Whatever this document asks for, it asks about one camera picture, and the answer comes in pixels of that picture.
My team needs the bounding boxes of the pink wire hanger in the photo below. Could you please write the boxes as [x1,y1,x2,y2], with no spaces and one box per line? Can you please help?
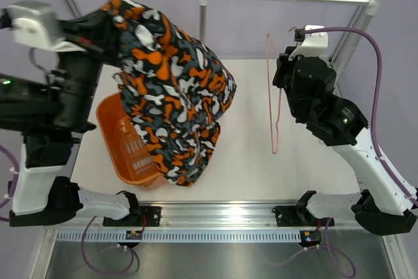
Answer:
[265,32,283,155]

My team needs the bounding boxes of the orange camouflage shorts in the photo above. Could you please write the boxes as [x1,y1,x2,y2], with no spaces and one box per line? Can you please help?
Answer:
[103,0,237,187]

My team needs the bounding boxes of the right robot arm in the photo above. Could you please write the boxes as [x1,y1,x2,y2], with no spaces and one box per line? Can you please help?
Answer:
[272,46,417,236]

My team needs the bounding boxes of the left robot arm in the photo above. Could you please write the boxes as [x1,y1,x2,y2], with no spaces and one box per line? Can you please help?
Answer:
[1,8,141,227]

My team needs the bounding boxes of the white clothes rack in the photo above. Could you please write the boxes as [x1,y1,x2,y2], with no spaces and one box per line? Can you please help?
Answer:
[199,0,384,76]

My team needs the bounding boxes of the orange plastic basket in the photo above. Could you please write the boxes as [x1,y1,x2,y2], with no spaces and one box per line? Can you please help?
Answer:
[96,93,167,190]

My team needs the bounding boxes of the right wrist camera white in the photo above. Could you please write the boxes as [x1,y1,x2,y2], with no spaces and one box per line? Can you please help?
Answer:
[289,25,329,60]

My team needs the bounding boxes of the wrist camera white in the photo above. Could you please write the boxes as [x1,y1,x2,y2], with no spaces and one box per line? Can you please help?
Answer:
[7,0,67,52]
[289,25,329,60]

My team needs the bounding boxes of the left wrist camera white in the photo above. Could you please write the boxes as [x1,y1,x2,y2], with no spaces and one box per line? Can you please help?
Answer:
[7,0,67,52]

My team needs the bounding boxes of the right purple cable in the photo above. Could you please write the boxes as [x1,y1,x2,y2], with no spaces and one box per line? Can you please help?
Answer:
[302,26,418,201]

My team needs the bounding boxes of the purple cable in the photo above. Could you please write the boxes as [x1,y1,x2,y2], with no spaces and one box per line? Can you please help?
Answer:
[0,143,20,223]
[302,26,418,201]

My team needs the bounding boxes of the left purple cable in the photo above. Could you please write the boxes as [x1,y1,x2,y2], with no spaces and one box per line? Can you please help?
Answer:
[0,143,20,223]

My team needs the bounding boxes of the white slotted cable duct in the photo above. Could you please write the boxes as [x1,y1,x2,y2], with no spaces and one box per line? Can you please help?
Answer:
[57,229,302,243]

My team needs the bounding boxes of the aluminium mounting rail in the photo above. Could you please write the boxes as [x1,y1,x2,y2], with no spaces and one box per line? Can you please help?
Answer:
[42,200,398,231]

